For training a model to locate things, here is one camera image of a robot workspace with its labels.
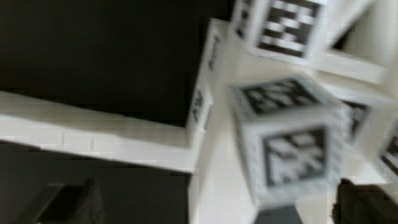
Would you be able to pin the white tagged cube nut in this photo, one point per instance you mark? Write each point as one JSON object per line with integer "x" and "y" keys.
{"x": 291, "y": 138}

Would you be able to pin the white L-shaped fence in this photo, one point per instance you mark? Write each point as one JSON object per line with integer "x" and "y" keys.
{"x": 78, "y": 131}

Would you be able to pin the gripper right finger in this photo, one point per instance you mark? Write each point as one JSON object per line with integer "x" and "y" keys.
{"x": 367, "y": 203}

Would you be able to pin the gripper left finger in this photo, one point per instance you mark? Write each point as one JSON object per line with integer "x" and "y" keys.
{"x": 69, "y": 204}

